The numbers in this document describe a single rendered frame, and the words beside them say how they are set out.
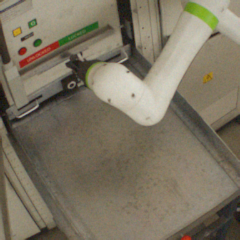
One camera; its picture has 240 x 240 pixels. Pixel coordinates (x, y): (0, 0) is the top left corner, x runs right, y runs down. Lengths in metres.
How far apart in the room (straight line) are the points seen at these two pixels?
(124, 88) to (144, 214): 0.42
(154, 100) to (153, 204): 0.35
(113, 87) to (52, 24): 0.42
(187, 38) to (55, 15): 0.46
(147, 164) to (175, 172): 0.10
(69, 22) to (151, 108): 0.47
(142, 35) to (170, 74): 0.46
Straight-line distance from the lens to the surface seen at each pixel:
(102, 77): 1.27
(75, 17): 1.61
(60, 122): 1.71
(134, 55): 1.86
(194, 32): 1.37
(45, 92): 1.75
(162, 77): 1.34
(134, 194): 1.52
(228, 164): 1.57
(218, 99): 2.41
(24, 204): 2.15
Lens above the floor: 2.18
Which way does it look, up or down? 52 degrees down
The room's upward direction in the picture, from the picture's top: 9 degrees counter-clockwise
